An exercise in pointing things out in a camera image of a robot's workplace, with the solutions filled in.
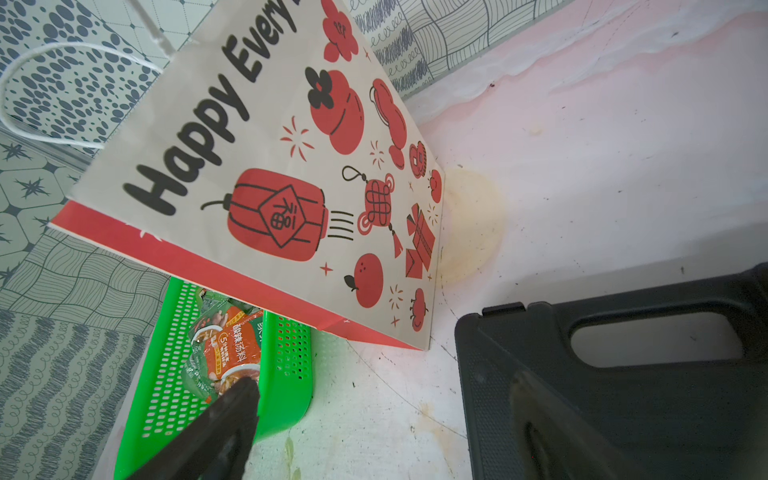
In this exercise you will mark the green plastic basket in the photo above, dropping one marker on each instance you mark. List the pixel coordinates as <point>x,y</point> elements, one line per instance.
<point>163,406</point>

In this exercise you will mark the black plastic tool case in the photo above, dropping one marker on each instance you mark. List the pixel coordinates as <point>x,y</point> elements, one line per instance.
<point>694,420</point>

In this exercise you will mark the red orange soup packet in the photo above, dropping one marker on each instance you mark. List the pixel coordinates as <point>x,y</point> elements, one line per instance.
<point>225,347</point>

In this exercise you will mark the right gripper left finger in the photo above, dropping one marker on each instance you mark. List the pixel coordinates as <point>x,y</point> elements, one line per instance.
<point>214,446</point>

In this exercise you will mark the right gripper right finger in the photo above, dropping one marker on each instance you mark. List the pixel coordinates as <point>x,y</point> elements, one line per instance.
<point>555,442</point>

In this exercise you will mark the white red paper gift bag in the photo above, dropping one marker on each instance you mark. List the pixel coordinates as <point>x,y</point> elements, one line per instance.
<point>272,160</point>

